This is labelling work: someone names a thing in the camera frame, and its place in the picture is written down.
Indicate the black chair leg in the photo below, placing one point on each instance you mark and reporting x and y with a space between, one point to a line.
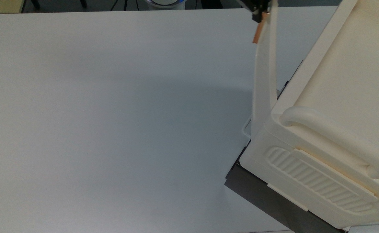
83 3
35 4

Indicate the cream plastic cabinet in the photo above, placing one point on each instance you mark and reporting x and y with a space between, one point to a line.
338 113

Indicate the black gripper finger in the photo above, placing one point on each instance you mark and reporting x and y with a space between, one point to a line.
269 5
257 14

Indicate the dark brown drawer base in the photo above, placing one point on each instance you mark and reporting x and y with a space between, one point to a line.
267 197

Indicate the yellowish wooden table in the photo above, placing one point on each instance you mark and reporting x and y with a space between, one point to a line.
1 5

